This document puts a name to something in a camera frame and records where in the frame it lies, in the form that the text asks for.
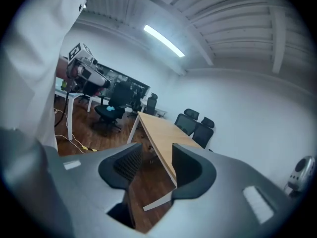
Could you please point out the black office chair with cloth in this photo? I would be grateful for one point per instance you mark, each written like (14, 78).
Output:
(116, 100)

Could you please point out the yellow black striped floor strip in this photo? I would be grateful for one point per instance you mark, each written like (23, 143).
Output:
(88, 148)

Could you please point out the white desk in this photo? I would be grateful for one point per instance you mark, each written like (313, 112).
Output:
(70, 100)

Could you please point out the long ceiling light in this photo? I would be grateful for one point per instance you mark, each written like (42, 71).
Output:
(164, 40)

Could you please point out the person's left forearm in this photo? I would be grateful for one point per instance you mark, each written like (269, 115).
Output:
(62, 68)

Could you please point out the silver round device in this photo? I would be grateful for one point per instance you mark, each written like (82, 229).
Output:
(302, 172)

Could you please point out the cyan cloth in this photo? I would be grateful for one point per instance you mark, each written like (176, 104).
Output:
(110, 108)

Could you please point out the black mesh office chair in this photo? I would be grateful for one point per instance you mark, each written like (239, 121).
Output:
(187, 121)
(204, 133)

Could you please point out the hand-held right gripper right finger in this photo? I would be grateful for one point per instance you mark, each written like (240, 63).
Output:
(223, 207)

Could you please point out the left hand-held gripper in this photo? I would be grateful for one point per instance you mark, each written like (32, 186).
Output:
(79, 56)

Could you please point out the person in white coat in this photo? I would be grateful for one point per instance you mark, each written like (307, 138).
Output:
(32, 58)

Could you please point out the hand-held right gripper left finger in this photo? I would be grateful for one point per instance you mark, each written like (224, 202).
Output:
(81, 182)

